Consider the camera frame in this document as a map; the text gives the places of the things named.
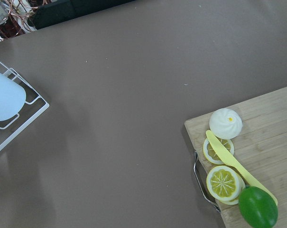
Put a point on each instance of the light blue cup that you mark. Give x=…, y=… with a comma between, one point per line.
x=12, y=98

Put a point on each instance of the bamboo cutting board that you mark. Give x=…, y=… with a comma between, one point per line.
x=261, y=147

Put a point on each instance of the white toy bun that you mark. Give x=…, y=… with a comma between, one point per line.
x=225, y=123

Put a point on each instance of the toy lemon slice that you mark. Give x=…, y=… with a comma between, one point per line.
x=225, y=184
x=210, y=154

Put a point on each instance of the white wire cup rack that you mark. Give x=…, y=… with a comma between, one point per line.
x=34, y=106

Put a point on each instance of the yellow toy knife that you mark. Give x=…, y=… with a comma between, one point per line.
x=230, y=160

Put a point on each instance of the green toy lime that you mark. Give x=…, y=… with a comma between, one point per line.
x=258, y=208

